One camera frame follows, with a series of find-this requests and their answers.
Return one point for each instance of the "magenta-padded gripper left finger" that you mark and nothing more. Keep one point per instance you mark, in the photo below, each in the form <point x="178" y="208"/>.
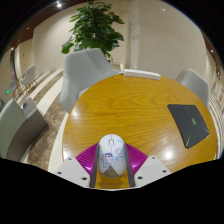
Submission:
<point x="85" y="161"/>

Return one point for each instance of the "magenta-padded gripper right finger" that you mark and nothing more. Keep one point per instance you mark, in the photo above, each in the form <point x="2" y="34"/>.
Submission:
<point x="138" y="160"/>

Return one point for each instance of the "white cartoon-print computer mouse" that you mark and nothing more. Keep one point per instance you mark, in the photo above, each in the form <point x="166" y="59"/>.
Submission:
<point x="111" y="155"/>

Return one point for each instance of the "black mouse pad green lines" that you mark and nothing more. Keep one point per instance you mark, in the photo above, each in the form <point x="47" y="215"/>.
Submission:
<point x="190" y="125"/>

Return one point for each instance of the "grey green lounge chair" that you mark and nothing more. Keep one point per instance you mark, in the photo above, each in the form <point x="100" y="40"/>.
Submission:
<point x="16" y="133"/>

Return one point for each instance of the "white power strip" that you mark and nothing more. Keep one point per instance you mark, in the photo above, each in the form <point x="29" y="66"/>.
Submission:
<point x="141" y="74"/>

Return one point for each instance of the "light grey shell chair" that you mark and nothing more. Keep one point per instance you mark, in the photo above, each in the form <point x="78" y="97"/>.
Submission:
<point x="85" y="75"/>
<point x="196" y="85"/>

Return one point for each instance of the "small grey chair wooden legs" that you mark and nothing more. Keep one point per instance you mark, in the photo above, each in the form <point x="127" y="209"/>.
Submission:
<point x="29" y="76"/>

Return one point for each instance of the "green potted plant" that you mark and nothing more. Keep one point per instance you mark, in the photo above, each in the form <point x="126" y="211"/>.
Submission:
<point x="95" y="28"/>

